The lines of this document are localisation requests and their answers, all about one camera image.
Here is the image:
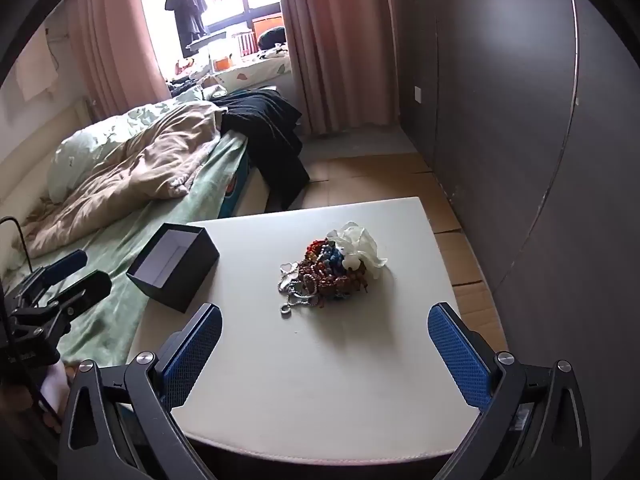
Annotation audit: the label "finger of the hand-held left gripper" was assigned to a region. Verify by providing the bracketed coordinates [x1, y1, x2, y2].
[30, 249, 88, 286]
[47, 270, 113, 319]

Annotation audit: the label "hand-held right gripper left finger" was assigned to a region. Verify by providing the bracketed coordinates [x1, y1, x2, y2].
[57, 302, 223, 480]

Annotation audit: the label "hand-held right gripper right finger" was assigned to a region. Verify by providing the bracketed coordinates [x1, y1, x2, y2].
[427, 301, 593, 480]

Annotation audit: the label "black jewelry box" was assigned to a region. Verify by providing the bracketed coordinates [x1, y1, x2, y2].
[126, 223, 221, 313]

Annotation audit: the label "silver heart charm bracelet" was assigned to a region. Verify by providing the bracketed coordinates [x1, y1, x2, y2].
[277, 260, 321, 317]

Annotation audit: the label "white fabric scrunchie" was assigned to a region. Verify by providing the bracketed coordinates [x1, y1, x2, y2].
[327, 221, 388, 281]

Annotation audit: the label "pile of bead bracelets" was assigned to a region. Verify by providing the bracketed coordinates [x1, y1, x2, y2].
[277, 237, 373, 318]

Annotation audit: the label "green bed sheet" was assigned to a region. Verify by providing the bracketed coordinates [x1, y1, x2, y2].
[0, 130, 251, 366]

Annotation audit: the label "green leaf print pillow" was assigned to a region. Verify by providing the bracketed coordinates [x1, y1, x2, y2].
[47, 97, 201, 203]

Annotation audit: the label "beige duvet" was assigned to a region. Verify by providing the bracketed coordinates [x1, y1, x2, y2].
[22, 101, 223, 258]

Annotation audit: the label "blue printed box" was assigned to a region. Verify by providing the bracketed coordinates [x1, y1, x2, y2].
[217, 152, 256, 221]

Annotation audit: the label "black clothing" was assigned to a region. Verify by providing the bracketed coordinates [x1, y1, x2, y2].
[212, 90, 311, 211]

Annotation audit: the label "dark brown wardrobe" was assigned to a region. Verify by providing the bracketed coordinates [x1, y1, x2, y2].
[387, 0, 640, 411]

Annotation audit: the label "pink curtain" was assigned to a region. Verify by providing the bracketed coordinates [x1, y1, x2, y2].
[277, 0, 398, 136]
[67, 0, 171, 126]

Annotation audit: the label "clear plastic container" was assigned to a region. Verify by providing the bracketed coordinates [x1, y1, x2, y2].
[207, 40, 238, 73]

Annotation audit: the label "printed window bench cushion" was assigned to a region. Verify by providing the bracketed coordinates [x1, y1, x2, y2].
[170, 50, 293, 98]

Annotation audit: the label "white radiator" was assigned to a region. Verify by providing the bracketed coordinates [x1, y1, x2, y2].
[232, 31, 257, 58]

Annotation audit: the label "hanging black clothes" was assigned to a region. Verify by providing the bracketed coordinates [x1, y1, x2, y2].
[164, 0, 208, 58]

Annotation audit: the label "black cable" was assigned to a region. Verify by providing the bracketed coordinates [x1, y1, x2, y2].
[0, 216, 31, 261]

